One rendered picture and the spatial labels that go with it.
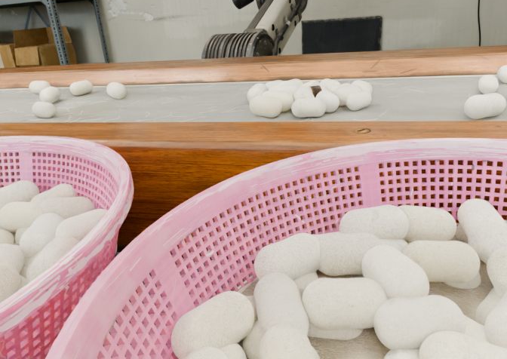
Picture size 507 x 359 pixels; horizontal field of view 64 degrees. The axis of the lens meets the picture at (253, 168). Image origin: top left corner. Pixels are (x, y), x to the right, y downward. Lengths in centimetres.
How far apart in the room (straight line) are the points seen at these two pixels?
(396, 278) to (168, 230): 9
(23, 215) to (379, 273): 20
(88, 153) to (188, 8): 251
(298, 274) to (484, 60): 49
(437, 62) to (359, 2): 189
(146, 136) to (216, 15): 241
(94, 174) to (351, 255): 17
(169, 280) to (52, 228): 11
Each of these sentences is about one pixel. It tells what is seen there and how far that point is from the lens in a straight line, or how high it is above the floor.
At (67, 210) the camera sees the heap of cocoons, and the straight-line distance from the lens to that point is 27.
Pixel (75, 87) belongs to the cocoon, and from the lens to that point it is 66.
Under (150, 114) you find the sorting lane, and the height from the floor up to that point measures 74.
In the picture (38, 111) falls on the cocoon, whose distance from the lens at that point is 54.
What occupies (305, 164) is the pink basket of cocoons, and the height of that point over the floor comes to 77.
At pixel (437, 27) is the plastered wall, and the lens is 251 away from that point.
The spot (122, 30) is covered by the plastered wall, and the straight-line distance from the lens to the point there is 303.
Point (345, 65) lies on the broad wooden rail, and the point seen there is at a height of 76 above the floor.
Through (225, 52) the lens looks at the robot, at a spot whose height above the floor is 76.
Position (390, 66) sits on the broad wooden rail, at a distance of 61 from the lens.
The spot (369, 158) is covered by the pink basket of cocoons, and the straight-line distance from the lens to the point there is 23.
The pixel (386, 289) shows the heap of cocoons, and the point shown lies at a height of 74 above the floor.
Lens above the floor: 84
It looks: 22 degrees down
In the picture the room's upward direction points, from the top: 4 degrees counter-clockwise
